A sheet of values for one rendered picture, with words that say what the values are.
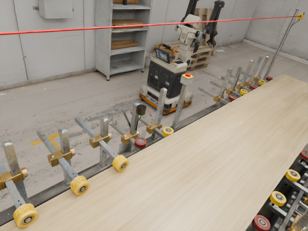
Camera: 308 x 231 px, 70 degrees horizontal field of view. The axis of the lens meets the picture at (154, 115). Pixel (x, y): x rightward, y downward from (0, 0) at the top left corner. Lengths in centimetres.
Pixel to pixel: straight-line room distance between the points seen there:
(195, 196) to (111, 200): 45
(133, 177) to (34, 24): 301
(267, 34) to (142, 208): 839
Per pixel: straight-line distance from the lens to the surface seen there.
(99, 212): 116
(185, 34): 340
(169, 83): 323
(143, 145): 148
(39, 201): 148
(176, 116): 194
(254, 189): 149
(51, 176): 251
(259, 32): 919
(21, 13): 377
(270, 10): 909
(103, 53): 415
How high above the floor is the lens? 189
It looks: 34 degrees down
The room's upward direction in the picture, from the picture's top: 11 degrees clockwise
